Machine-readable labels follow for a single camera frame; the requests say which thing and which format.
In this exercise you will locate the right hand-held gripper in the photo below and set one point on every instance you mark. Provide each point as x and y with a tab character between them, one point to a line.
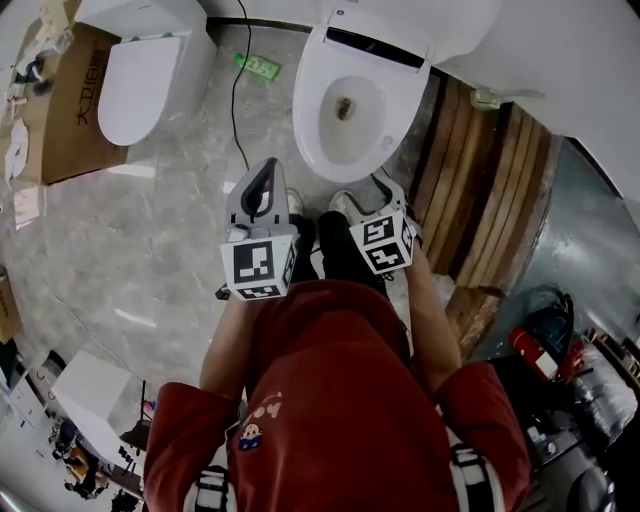
382	242

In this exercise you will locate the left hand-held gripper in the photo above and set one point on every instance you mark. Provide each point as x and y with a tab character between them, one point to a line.
255	262

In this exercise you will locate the white toilet bowl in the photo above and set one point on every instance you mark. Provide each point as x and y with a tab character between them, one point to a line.
310	125

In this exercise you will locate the person's right forearm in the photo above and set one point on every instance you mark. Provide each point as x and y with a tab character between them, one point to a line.
430	320

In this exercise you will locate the person's left forearm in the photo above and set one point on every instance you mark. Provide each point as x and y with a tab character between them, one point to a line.
227	345

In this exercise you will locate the white closed toilet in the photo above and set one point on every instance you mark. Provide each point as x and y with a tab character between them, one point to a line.
145	80

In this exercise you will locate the person's left white shoe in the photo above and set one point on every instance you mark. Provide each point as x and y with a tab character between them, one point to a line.
294	201

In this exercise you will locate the person's white shoe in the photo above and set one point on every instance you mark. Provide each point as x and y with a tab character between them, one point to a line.
294	201
345	204

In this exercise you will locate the person's right white shoe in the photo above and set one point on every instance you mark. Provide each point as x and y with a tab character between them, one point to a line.
345	204

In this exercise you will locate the person's black trousers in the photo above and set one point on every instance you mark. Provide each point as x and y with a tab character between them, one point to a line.
345	250

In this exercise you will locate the wooden plank pallet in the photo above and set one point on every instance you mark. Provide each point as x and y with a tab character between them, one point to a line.
480	185

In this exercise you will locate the grey metal sheet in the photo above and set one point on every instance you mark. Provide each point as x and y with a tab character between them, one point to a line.
585	240

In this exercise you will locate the large brown cardboard box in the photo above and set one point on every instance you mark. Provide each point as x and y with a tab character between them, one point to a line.
75	115

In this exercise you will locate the red fire extinguisher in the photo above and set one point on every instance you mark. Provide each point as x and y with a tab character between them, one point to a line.
532	350

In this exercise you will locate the person's red shirt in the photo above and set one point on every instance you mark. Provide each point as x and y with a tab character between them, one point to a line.
340	410

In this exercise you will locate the white paper sheets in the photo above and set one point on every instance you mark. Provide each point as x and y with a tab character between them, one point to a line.
16	147

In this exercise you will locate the black floor stand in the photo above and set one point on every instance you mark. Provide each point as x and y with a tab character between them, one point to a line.
142	425

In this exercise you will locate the white rectangular box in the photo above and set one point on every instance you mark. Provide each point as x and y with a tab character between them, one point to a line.
92	395

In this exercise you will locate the small brown cardboard box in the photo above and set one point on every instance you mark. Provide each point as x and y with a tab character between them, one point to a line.
7	305

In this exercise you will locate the clear plastic wrapped bundle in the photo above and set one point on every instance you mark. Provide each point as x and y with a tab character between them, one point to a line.
605	395

